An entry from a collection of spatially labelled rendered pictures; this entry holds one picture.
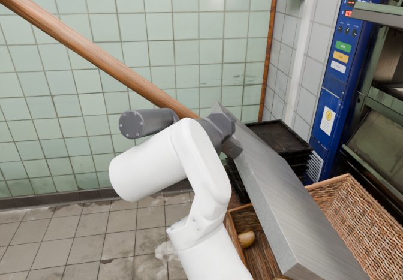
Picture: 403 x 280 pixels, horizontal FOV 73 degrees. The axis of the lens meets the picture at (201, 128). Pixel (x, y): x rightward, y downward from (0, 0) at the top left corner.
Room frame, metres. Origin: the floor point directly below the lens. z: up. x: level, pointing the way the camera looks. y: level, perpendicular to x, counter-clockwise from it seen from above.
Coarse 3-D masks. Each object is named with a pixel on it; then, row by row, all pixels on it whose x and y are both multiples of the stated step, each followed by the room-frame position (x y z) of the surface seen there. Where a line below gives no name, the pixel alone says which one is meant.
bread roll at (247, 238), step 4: (244, 232) 0.73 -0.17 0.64; (248, 232) 0.72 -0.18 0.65; (252, 232) 0.72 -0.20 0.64; (240, 236) 0.70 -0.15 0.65; (244, 236) 0.70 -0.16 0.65; (248, 236) 0.70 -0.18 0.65; (252, 236) 0.71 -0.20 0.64; (240, 240) 0.68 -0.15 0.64; (244, 240) 0.68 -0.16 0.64; (248, 240) 0.69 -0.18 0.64; (252, 240) 0.70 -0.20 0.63; (240, 244) 0.68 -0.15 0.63; (244, 244) 0.68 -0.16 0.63; (248, 244) 0.68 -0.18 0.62
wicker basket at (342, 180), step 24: (312, 192) 0.79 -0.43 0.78; (336, 192) 0.81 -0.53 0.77; (360, 192) 0.73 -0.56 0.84; (240, 216) 0.75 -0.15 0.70; (336, 216) 0.75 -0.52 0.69; (360, 216) 0.68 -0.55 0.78; (384, 216) 0.62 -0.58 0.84; (264, 240) 0.73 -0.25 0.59; (360, 240) 0.63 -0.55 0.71; (264, 264) 0.62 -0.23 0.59; (384, 264) 0.53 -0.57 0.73
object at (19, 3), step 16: (0, 0) 0.43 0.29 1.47; (16, 0) 0.43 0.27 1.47; (32, 16) 0.43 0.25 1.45; (48, 16) 0.44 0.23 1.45; (48, 32) 0.44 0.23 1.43; (64, 32) 0.44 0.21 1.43; (80, 48) 0.44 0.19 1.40; (96, 48) 0.45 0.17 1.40; (96, 64) 0.45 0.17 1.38; (112, 64) 0.45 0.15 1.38; (128, 80) 0.45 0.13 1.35; (144, 80) 0.46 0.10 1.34; (144, 96) 0.46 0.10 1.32; (160, 96) 0.46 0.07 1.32; (176, 112) 0.46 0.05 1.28; (192, 112) 0.48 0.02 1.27
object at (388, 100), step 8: (376, 88) 0.86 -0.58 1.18; (384, 88) 0.86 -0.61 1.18; (392, 88) 0.86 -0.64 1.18; (368, 96) 0.88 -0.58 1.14; (376, 96) 0.85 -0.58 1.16; (384, 96) 0.82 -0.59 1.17; (392, 96) 0.79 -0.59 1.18; (400, 96) 0.79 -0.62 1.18; (384, 104) 0.80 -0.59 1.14; (392, 104) 0.78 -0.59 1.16; (400, 104) 0.75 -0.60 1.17; (400, 112) 0.74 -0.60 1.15
